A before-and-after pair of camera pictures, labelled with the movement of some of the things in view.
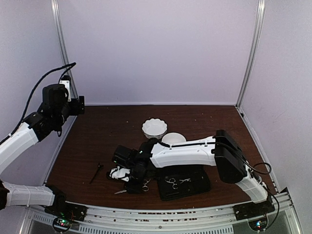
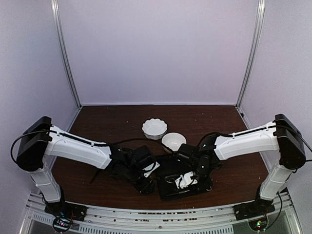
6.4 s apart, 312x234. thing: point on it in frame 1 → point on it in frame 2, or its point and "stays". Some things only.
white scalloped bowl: [154, 128] stays
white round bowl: [171, 138] stays
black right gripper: [135, 187] → [207, 184]
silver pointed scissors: [145, 188] → [171, 180]
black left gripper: [78, 108] → [145, 188]
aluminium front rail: [217, 219] stays
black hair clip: [99, 167] stays
